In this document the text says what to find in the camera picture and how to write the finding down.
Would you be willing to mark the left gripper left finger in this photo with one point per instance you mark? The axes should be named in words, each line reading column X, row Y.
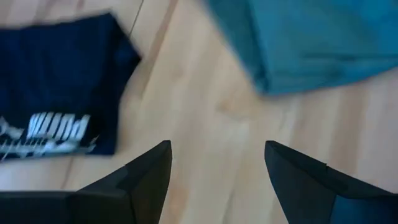
column 124, row 199

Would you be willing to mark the teal green shorts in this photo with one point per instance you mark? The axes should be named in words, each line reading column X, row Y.
column 311, row 40

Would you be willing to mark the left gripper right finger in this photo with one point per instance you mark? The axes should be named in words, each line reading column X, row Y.
column 326, row 199

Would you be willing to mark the navy Puma underwear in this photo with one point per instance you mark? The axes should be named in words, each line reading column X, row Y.
column 56, row 77

